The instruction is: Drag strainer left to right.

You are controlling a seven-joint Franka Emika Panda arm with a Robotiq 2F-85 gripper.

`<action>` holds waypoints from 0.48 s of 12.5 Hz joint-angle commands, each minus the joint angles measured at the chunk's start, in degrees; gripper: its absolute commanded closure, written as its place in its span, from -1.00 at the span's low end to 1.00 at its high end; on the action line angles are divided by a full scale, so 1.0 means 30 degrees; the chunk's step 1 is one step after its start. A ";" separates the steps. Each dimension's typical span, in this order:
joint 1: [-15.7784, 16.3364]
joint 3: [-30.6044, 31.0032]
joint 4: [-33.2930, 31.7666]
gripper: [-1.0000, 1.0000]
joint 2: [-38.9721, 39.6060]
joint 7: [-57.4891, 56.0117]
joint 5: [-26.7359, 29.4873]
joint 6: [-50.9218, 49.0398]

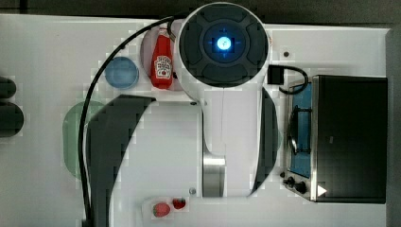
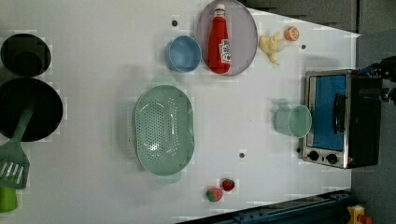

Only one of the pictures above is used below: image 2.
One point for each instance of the mint green oval strainer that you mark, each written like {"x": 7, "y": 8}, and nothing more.
{"x": 163, "y": 121}

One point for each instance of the blue plastic bowl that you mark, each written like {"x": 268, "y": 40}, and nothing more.
{"x": 182, "y": 54}

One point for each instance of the red ketchup bottle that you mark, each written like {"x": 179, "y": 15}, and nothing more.
{"x": 219, "y": 49}

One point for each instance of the red toy strawberry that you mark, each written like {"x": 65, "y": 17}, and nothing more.
{"x": 227, "y": 184}

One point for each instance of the grey oval plate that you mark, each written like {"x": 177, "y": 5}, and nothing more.
{"x": 242, "y": 31}

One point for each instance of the pink toy strawberry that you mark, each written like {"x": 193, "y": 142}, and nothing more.
{"x": 214, "y": 194}

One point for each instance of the mint green mug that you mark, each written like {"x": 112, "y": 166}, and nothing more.
{"x": 293, "y": 120}

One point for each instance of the peeled toy banana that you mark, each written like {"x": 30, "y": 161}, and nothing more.
{"x": 271, "y": 45}

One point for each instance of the toy orange half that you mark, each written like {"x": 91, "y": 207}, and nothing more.
{"x": 292, "y": 33}

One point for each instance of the silver black toaster oven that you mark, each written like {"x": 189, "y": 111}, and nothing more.
{"x": 346, "y": 115}

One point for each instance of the small black bowl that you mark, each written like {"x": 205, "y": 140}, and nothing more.
{"x": 25, "y": 55}

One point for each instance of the large black bowl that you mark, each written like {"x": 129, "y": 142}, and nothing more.
{"x": 48, "y": 110}

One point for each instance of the green slotted spatula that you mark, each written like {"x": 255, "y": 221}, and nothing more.
{"x": 14, "y": 162}

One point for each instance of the lime green cup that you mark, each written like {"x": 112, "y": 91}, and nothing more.
{"x": 8, "y": 199}

